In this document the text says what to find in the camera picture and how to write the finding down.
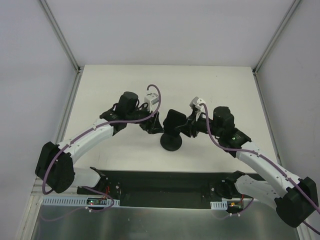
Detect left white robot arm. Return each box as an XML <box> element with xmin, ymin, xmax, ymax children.
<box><xmin>35</xmin><ymin>91</ymin><xmax>164</xmax><ymax>195</ymax></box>

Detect right white cable duct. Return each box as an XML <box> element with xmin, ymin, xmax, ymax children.
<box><xmin>210</xmin><ymin>200</ymin><xmax>228</xmax><ymax>211</ymax></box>

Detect right aluminium frame post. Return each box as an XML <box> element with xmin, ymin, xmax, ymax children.
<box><xmin>252</xmin><ymin>0</ymin><xmax>303</xmax><ymax>76</ymax></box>

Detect white cable duct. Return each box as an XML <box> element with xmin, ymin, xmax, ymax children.
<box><xmin>42</xmin><ymin>196</ymin><xmax>120</xmax><ymax>208</ymax></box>
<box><xmin>210</xmin><ymin>200</ymin><xmax>228</xmax><ymax>211</ymax></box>

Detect black phone stand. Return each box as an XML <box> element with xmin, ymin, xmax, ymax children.
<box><xmin>160</xmin><ymin>133</ymin><xmax>183</xmax><ymax>152</ymax></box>

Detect aluminium frame post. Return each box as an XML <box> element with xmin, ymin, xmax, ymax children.
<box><xmin>37</xmin><ymin>0</ymin><xmax>82</xmax><ymax>74</ymax></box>
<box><xmin>252</xmin><ymin>0</ymin><xmax>303</xmax><ymax>76</ymax></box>

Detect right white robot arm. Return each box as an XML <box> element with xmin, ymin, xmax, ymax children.
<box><xmin>178</xmin><ymin>103</ymin><xmax>320</xmax><ymax>228</ymax></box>

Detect left aluminium frame post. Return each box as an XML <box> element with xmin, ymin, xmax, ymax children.
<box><xmin>37</xmin><ymin>0</ymin><xmax>82</xmax><ymax>74</ymax></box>

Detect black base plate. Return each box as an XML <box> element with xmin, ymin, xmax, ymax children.
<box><xmin>74</xmin><ymin>169</ymin><xmax>258</xmax><ymax>210</ymax></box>

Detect left white cable duct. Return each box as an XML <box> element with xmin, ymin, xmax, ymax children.
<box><xmin>42</xmin><ymin>196</ymin><xmax>120</xmax><ymax>208</ymax></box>

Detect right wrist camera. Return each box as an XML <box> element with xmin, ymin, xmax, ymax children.
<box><xmin>189</xmin><ymin>96</ymin><xmax>206</xmax><ymax>121</ymax></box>

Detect black smartphone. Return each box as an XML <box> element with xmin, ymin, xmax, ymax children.
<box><xmin>163</xmin><ymin>109</ymin><xmax>187</xmax><ymax>137</ymax></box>

